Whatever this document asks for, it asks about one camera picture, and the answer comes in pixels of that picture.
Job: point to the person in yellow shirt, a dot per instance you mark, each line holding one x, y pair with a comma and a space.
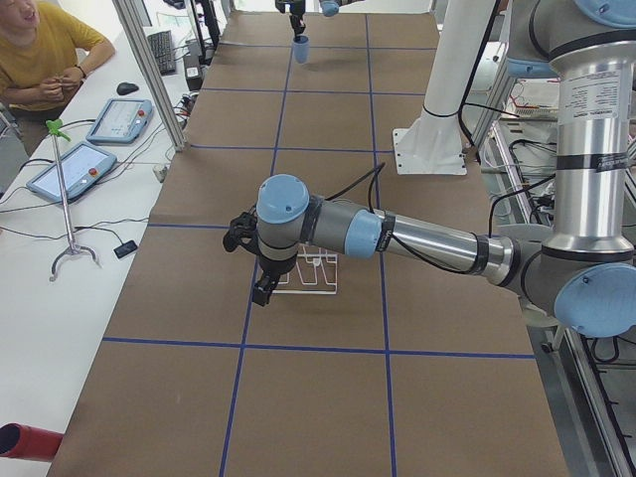
46, 55

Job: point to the blue teach pendant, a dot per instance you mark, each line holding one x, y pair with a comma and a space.
82, 166
121, 121

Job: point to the red cylinder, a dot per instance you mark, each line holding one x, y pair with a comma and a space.
27, 442

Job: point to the aluminium frame post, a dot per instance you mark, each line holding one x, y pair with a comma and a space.
132, 27

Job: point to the black keyboard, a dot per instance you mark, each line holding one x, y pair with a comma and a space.
161, 47

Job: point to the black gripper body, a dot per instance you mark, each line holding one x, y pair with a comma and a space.
271, 268
296, 7

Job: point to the small black device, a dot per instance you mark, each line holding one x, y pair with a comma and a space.
125, 249

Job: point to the small metal cup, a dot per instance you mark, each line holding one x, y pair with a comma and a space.
160, 172

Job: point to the white wire cup holder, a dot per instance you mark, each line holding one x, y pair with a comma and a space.
315, 273

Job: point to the black computer mouse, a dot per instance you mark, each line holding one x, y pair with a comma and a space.
126, 88

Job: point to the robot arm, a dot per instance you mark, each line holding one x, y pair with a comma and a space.
330, 8
579, 269

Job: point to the far blue teach pendant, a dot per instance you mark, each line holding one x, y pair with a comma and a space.
121, 121

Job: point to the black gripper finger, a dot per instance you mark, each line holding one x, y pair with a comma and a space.
297, 25
263, 289

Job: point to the light blue plastic cup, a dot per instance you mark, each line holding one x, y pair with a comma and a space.
301, 49

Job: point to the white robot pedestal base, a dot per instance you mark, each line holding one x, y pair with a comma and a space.
432, 145

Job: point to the metal stand with green clip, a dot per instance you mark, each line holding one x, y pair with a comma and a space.
73, 248

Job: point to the near blue teach pendant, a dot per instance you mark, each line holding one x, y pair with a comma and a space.
82, 166

